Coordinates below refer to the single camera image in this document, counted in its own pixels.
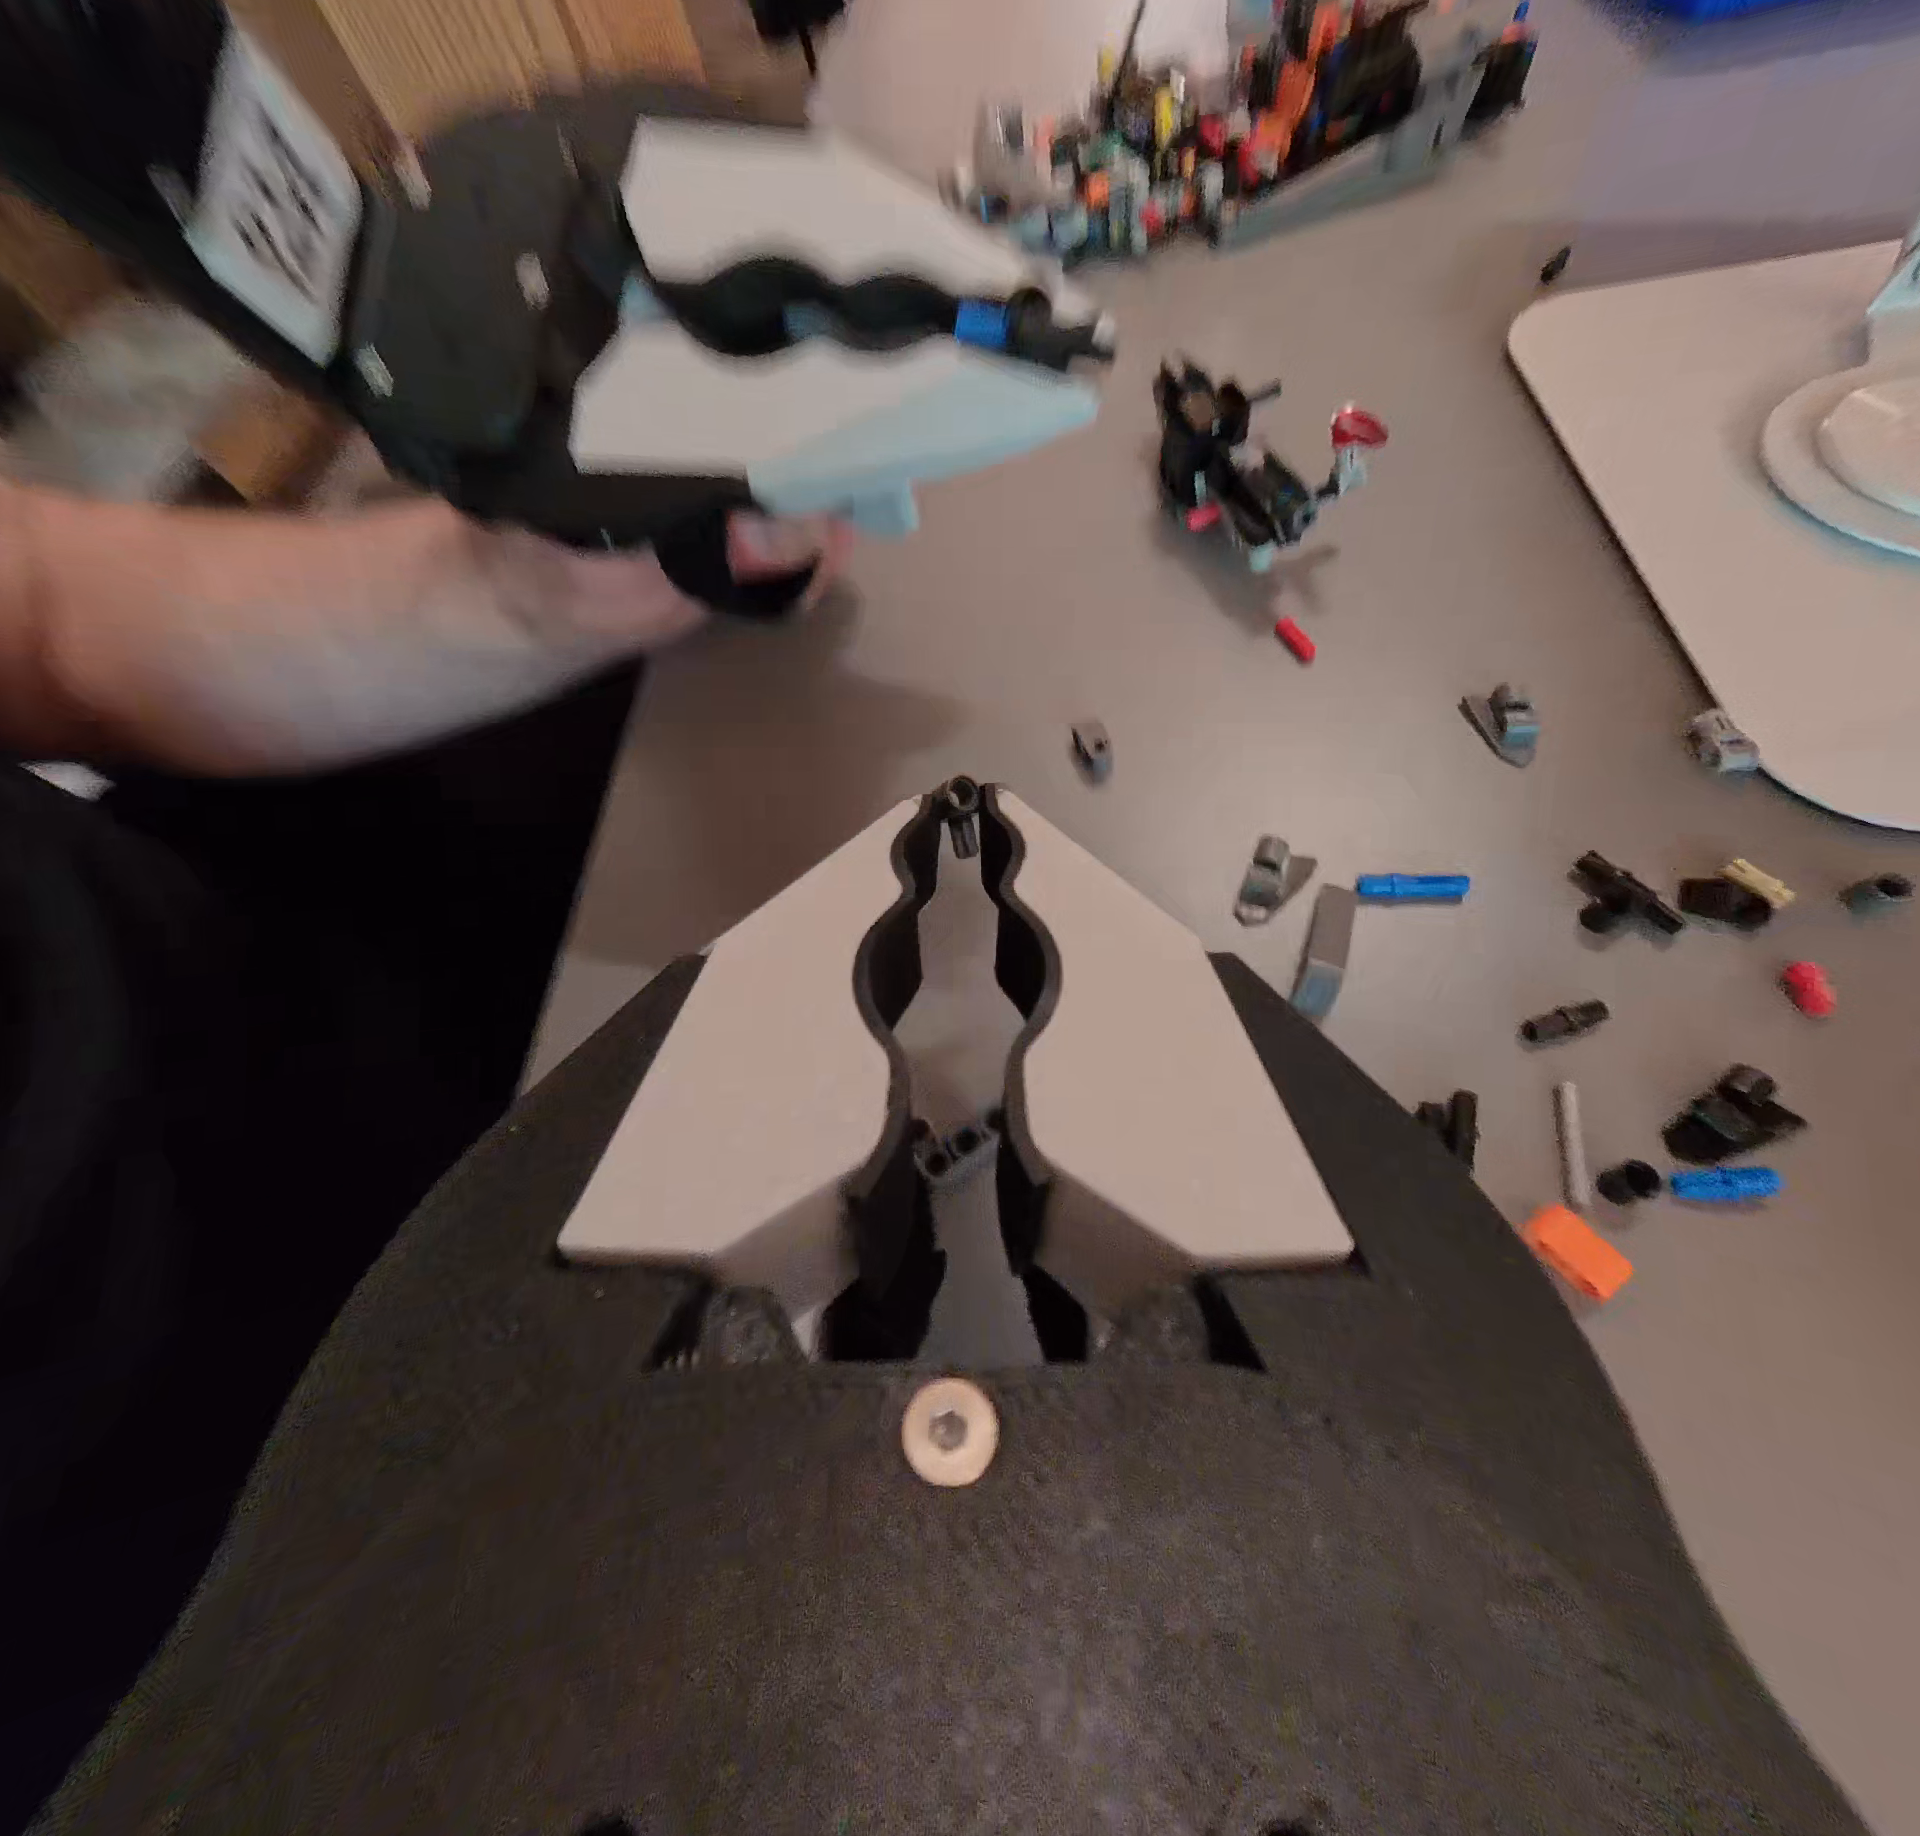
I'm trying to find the blue black lego connector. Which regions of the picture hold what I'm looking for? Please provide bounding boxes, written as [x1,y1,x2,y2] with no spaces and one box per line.
[947,283,1118,375]

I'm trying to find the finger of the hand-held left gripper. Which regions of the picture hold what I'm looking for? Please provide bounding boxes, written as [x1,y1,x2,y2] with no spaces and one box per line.
[568,309,1111,540]
[615,115,1114,368]

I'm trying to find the person's black pants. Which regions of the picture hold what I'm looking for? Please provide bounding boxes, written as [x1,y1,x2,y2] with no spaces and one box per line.
[0,659,650,1836]

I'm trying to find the wooden column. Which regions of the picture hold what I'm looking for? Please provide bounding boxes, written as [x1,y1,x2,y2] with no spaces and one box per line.
[0,0,708,506]

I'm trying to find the person's left forearm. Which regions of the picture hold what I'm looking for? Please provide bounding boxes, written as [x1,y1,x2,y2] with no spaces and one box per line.
[0,478,513,781]

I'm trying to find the small black lego assembly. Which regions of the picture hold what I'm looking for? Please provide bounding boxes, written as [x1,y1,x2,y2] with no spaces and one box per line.
[1152,355,1388,575]

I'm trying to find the person's left hand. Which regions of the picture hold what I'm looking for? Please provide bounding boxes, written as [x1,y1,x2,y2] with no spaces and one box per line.
[480,508,859,676]

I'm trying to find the multicoloured lego chassis model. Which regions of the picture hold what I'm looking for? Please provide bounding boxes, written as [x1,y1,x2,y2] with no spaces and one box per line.
[945,0,1542,265]

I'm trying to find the white book stand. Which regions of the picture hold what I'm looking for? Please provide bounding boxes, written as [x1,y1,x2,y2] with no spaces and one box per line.
[1507,216,1920,833]

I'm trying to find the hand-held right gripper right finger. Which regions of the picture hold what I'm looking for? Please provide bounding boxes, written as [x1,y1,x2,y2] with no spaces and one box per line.
[976,791,1359,1364]

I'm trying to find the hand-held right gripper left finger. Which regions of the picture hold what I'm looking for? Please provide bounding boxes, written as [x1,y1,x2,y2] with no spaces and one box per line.
[555,791,950,1364]

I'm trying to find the scattered loose lego pieces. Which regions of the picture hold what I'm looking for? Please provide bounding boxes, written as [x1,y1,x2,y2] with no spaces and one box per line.
[900,242,1920,1304]

